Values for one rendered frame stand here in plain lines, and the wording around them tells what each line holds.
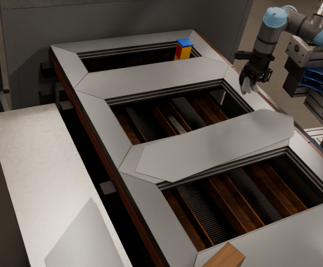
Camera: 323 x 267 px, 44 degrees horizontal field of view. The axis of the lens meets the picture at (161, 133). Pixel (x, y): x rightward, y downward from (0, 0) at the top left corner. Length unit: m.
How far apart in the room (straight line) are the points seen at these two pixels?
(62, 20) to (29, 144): 0.61
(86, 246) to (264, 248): 0.51
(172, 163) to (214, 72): 0.62
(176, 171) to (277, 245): 0.38
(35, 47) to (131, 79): 0.47
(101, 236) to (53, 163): 0.36
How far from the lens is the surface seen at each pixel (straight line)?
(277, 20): 1.46
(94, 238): 1.21
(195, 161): 1.37
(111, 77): 1.68
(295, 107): 3.38
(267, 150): 1.52
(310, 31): 1.54
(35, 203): 1.33
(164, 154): 1.37
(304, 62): 1.96
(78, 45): 1.87
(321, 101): 2.06
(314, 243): 1.31
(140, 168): 1.31
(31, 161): 1.45
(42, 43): 1.89
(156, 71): 1.75
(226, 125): 1.55
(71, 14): 1.86
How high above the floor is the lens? 1.81
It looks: 42 degrees down
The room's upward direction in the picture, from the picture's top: 12 degrees clockwise
